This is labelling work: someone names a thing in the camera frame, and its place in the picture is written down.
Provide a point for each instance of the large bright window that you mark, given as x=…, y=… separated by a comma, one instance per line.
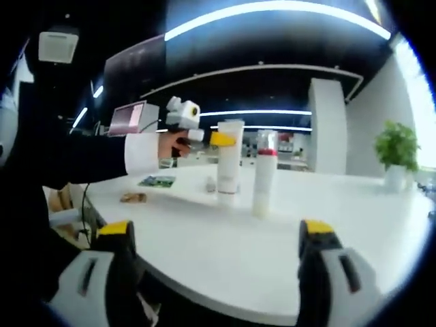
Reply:
x=419, y=119

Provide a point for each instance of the monitor with red screen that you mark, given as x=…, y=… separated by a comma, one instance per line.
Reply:
x=127, y=117

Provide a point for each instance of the gold brown packet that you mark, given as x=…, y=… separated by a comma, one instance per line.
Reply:
x=134, y=197

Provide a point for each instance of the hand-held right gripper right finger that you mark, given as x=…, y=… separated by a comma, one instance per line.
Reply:
x=351, y=282

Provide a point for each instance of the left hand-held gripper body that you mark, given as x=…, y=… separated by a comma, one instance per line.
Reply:
x=182, y=117

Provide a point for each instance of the person's left hand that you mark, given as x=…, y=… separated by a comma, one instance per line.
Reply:
x=167, y=144

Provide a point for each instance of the background ceiling light strip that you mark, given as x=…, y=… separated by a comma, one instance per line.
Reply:
x=289, y=128
x=255, y=112

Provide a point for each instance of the white skincare bottle red band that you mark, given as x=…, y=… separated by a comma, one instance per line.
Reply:
x=264, y=184

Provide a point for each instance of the green black packet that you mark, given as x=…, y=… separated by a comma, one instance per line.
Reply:
x=156, y=182

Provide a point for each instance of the white skincare tube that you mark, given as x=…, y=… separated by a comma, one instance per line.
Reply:
x=229, y=170

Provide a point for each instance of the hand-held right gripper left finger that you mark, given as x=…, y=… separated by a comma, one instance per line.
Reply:
x=88, y=272

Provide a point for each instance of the long ceiling light strip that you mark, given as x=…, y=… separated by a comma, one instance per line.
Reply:
x=272, y=7

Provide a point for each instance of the ceiling air conditioner unit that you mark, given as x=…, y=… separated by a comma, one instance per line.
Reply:
x=58, y=47

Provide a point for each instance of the person's dark jacket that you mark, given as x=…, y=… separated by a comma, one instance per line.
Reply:
x=27, y=221

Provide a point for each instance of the potted green plant white pot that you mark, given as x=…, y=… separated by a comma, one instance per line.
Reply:
x=395, y=146

